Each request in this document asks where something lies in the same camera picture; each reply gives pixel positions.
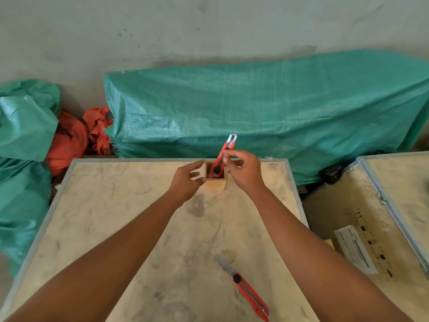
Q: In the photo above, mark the crumpled green tarp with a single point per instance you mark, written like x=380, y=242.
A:
x=23, y=130

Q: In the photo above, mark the person's left hand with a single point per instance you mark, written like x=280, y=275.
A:
x=184, y=186

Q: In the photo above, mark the orange cloth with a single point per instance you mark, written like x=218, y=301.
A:
x=67, y=144

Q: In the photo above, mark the large green tarp bundle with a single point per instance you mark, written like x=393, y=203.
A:
x=251, y=107

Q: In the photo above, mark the black plastic bag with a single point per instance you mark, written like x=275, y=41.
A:
x=333, y=174

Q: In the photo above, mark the person's right hand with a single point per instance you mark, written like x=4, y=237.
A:
x=249, y=174

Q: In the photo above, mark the person's right forearm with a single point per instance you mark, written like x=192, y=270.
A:
x=318, y=264

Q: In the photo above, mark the plywood crate with metal edges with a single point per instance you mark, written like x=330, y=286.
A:
x=100, y=204

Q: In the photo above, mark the white paper label pouch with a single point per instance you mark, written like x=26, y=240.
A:
x=352, y=248

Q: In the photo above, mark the person's left forearm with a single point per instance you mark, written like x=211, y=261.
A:
x=100, y=271

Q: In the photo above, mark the small wooden box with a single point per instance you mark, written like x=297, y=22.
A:
x=214, y=185

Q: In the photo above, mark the low plywood crate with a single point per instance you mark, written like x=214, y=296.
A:
x=335, y=204

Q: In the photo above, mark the tall plywood crate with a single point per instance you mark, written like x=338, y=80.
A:
x=399, y=177

